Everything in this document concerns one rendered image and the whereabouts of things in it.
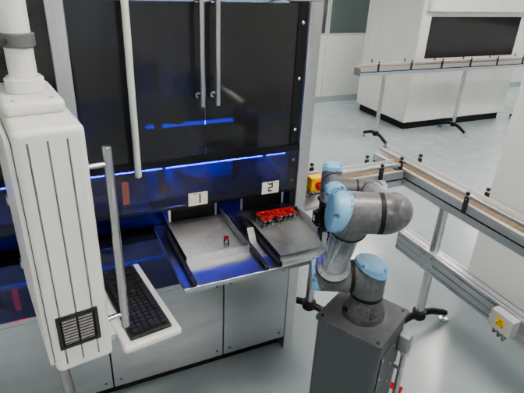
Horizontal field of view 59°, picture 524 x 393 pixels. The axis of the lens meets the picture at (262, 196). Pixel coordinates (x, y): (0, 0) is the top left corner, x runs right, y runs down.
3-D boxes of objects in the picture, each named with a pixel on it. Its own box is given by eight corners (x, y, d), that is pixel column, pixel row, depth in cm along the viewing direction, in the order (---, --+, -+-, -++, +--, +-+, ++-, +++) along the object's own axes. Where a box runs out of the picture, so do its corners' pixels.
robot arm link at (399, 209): (430, 198, 122) (384, 173, 170) (388, 196, 122) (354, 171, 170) (426, 241, 124) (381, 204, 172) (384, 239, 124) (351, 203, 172)
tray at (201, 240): (164, 224, 206) (164, 217, 204) (220, 214, 216) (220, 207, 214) (186, 265, 178) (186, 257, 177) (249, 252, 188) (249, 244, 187)
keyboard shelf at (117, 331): (67, 288, 179) (66, 281, 178) (138, 267, 193) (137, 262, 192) (99, 366, 145) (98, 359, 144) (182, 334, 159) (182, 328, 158)
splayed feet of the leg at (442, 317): (377, 334, 275) (380, 316, 269) (441, 313, 295) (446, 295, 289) (386, 344, 269) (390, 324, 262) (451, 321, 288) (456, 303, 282)
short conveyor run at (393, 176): (295, 206, 234) (297, 178, 227) (281, 193, 247) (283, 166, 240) (403, 187, 261) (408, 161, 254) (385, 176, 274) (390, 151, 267)
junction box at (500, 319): (486, 322, 220) (491, 307, 216) (493, 320, 222) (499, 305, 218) (508, 339, 210) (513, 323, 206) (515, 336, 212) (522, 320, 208)
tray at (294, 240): (246, 222, 210) (246, 215, 208) (297, 213, 220) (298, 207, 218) (280, 263, 182) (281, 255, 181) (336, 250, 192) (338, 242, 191)
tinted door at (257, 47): (206, 154, 193) (203, -1, 167) (297, 143, 209) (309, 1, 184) (206, 154, 192) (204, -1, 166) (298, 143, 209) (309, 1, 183)
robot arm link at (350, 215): (350, 298, 166) (389, 221, 120) (308, 295, 166) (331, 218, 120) (348, 267, 173) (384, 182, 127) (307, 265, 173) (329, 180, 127)
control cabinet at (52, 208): (25, 286, 175) (-22, 74, 141) (79, 271, 185) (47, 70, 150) (51, 379, 137) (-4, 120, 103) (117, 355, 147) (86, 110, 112)
